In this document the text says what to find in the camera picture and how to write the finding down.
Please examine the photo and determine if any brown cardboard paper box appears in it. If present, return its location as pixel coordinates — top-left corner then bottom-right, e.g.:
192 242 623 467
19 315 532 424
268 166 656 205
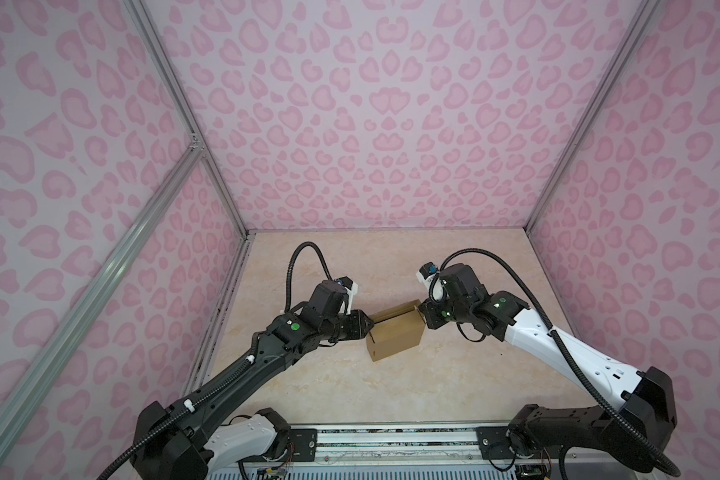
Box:
366 300 426 362

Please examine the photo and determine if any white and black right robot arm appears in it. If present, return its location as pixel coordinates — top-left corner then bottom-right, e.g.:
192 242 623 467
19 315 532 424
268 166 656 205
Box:
416 262 678 476

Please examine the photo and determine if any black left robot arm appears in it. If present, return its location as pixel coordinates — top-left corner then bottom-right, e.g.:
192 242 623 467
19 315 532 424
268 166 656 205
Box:
125 277 373 479

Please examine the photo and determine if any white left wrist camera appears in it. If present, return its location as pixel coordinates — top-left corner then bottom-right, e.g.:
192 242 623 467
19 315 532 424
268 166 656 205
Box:
335 276 359 314

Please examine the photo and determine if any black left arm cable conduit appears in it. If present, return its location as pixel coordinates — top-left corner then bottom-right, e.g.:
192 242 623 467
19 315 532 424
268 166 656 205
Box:
284 241 335 313

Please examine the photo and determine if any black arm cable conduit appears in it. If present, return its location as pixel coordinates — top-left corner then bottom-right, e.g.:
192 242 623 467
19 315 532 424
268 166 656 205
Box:
284 241 335 313
439 248 682 478

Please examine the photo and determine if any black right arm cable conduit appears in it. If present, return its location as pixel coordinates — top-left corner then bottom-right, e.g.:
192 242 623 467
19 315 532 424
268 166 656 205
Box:
439 248 682 478

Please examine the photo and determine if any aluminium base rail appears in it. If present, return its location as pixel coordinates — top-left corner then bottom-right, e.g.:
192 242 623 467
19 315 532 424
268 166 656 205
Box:
133 414 638 479

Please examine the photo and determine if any aluminium back right corner post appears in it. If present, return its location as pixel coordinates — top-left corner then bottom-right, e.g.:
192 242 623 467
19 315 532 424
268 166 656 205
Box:
523 0 666 237

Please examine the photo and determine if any aluminium corner post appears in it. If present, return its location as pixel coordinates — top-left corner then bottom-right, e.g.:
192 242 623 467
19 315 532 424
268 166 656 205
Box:
123 0 249 239
523 0 666 237

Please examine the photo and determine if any aluminium diagonal left wall bar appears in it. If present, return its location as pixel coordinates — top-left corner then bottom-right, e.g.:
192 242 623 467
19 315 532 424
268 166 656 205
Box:
0 146 204 467

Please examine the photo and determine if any aluminium back left corner post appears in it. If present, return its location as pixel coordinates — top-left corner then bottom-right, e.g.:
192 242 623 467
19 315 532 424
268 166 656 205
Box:
123 0 249 239

